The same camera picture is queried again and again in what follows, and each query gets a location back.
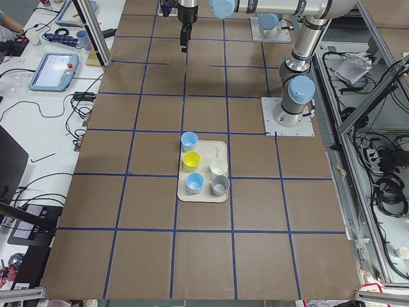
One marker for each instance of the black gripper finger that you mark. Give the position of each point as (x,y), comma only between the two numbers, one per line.
(185,35)

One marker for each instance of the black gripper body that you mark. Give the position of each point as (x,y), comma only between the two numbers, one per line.
(186,15)

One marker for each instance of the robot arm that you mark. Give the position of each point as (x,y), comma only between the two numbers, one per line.
(269,24)
(298,88)

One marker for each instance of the blue cup on desk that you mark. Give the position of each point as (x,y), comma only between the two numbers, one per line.
(84,40)

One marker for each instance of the blue plastic cup front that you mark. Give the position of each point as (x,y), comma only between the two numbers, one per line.
(189,141)

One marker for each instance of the blue plastic cup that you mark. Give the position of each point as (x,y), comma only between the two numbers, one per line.
(194,183)
(189,141)

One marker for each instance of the yellow plastic cup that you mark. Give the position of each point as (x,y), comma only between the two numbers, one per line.
(191,161)

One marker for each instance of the pale green plastic cup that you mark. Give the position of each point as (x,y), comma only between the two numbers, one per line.
(218,167)

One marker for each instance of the blue plastic cup rear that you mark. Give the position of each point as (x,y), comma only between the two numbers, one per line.
(194,183)

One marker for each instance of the small white paper cup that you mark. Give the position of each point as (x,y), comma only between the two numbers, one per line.
(33,37)

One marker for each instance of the grey plastic cup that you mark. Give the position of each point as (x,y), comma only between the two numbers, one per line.
(220,185)

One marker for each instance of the wooden stand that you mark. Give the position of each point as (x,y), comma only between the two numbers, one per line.
(91,59)

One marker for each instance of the blue teach pendant far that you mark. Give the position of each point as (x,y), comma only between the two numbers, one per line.
(68,16)

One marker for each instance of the blue teach pendant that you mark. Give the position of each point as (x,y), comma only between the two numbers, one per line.
(68,16)
(55,72)

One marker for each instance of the blue plaid cloth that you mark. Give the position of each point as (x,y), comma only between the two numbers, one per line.
(62,39)

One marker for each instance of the black power adapter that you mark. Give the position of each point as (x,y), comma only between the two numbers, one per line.
(84,96)

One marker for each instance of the blue teach pendant near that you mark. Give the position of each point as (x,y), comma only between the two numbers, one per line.
(55,72)

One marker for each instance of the cream plastic tray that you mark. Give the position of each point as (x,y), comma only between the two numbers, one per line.
(208,150)

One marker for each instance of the crumpled white paper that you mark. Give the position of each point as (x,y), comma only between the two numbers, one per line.
(353,67)

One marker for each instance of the black hex key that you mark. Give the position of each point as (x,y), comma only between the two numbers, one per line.
(42,158)

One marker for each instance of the black computer monitor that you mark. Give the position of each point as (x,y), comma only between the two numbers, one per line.
(35,224)

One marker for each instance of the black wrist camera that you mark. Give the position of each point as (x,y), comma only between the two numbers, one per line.
(167,6)

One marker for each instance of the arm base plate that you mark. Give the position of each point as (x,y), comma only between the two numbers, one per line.
(278,34)
(278,122)

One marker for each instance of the aluminium frame post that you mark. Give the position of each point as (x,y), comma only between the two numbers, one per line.
(94,32)

